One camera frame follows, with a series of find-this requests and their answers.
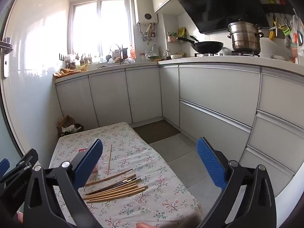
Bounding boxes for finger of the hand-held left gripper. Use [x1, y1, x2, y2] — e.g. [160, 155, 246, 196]
[0, 148, 38, 221]
[0, 158, 10, 178]

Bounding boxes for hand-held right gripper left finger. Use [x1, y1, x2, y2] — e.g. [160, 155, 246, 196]
[23, 138, 103, 228]

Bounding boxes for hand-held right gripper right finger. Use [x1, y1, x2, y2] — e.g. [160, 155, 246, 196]
[197, 137, 277, 228]

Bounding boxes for pink plastic basket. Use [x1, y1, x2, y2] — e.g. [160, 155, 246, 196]
[77, 147, 99, 173]

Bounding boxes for pile of wooden chopsticks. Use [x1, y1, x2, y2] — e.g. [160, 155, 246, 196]
[82, 168, 149, 203]

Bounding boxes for light bamboo chopstick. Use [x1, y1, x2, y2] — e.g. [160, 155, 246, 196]
[107, 144, 112, 176]

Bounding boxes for cardboard box on floor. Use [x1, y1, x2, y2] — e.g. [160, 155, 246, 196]
[57, 115, 84, 137]

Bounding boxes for floral tablecloth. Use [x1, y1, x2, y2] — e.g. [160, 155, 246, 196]
[49, 122, 205, 228]

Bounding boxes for brown floor mat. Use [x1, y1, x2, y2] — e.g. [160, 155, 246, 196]
[132, 120, 181, 144]

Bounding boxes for grey kitchen base cabinets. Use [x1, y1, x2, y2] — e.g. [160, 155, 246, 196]
[55, 64, 304, 196]

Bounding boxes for heap of yellow packets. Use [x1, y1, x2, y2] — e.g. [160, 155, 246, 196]
[53, 67, 85, 79]

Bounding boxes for row of small windowsill bottles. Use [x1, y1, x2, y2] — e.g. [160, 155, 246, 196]
[71, 51, 93, 67]

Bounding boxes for gas stove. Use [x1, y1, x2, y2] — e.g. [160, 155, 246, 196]
[195, 51, 261, 58]

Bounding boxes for black wok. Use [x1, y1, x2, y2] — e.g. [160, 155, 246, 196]
[176, 36, 224, 55]

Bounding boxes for steel steamer pot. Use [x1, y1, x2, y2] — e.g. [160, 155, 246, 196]
[227, 22, 264, 53]

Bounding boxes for kitchen window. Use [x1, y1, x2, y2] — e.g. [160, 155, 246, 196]
[69, 0, 133, 58]

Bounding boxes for black range hood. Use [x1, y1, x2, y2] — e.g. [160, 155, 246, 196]
[171, 0, 270, 34]

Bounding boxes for hanging kitchen tool rack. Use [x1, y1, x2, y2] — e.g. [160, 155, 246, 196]
[261, 3, 304, 41]

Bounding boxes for white water heater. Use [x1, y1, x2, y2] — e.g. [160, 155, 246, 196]
[134, 0, 158, 25]

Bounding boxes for silver door handle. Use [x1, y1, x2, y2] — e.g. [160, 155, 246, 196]
[0, 37, 12, 78]

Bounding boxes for wall rack with packets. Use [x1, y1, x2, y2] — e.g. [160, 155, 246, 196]
[167, 27, 188, 43]

